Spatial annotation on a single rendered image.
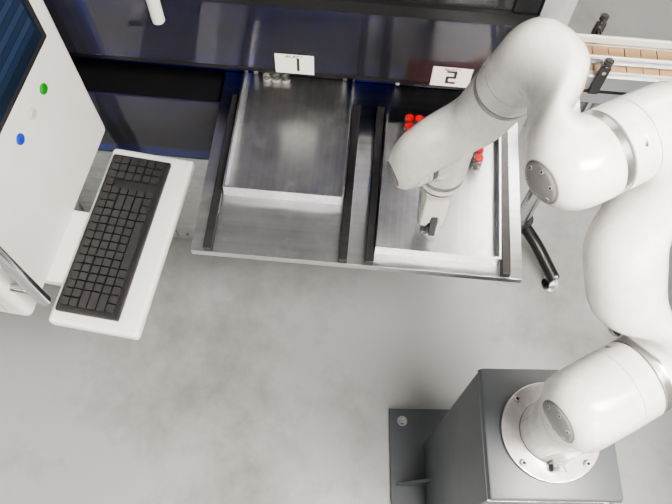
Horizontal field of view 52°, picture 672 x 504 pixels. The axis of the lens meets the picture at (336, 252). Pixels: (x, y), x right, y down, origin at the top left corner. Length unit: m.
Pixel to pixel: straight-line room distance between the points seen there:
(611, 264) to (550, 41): 0.27
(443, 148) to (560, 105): 0.33
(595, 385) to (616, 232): 0.23
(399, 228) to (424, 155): 0.41
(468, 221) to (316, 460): 1.01
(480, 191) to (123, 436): 1.36
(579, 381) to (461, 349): 1.35
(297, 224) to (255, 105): 0.33
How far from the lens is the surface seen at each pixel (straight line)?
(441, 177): 1.21
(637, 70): 1.81
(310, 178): 1.53
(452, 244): 1.48
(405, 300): 2.36
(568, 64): 0.83
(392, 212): 1.49
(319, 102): 1.65
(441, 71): 1.53
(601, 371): 1.02
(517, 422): 1.39
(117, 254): 1.57
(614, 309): 0.92
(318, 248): 1.45
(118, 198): 1.63
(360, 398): 2.25
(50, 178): 1.55
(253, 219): 1.49
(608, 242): 0.88
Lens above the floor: 2.19
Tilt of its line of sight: 65 degrees down
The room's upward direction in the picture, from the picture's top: 2 degrees clockwise
